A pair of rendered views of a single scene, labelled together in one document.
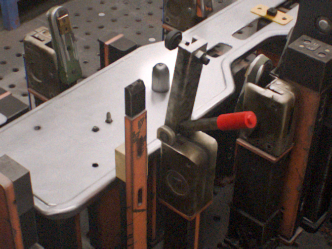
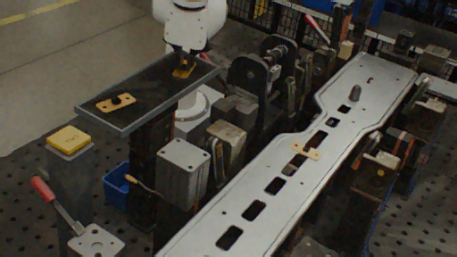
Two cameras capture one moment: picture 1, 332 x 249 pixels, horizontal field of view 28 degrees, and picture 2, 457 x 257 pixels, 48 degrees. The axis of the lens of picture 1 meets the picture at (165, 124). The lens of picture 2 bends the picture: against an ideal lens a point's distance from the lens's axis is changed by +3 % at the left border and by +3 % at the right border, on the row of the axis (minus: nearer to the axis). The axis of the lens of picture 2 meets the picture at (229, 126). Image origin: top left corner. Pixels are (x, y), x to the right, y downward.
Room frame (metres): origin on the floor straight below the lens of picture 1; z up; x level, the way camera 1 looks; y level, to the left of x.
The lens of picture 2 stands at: (2.18, -0.64, 1.82)
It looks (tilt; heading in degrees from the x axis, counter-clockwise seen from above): 37 degrees down; 168
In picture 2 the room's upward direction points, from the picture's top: 9 degrees clockwise
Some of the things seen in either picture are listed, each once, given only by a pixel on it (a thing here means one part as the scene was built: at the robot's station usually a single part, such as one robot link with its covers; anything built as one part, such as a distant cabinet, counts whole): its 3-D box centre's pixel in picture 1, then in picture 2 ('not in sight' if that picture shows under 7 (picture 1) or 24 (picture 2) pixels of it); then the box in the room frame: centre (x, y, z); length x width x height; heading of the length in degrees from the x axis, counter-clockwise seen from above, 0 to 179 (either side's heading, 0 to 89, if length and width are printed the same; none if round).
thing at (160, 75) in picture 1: (160, 79); (355, 93); (0.94, 0.01, 1.02); 0.03 x 0.03 x 0.07
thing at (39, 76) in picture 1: (56, 114); (411, 147); (1.02, 0.21, 0.87); 0.12 x 0.09 x 0.35; 50
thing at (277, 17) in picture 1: (271, 12); (306, 149); (1.20, -0.21, 1.01); 0.08 x 0.04 x 0.01; 50
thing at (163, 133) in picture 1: (165, 135); not in sight; (0.74, 0.00, 1.06); 0.03 x 0.01 x 0.03; 50
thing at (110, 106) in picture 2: not in sight; (116, 101); (1.24, -0.70, 1.17); 0.08 x 0.04 x 0.01; 128
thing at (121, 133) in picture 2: not in sight; (153, 87); (1.16, -0.61, 1.16); 0.37 x 0.14 x 0.02; 140
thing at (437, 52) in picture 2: not in sight; (419, 94); (0.72, 0.37, 0.88); 0.08 x 0.08 x 0.36; 50
